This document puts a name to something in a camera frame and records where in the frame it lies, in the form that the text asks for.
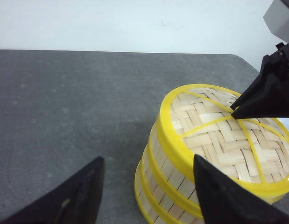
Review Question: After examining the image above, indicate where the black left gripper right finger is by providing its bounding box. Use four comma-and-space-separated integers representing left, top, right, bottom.
193, 154, 289, 224

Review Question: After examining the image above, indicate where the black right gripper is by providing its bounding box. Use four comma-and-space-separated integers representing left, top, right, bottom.
231, 42, 289, 119

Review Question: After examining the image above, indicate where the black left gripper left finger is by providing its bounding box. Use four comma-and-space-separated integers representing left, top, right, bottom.
2, 156, 105, 224

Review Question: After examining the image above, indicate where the bamboo steamer basket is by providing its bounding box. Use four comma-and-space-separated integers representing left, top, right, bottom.
141, 121, 275, 215
134, 163, 203, 224

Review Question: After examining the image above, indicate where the woven bamboo steamer lid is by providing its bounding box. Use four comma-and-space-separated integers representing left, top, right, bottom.
156, 84, 289, 203

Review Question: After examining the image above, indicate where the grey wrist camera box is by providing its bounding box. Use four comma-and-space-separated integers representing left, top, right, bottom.
263, 0, 289, 44

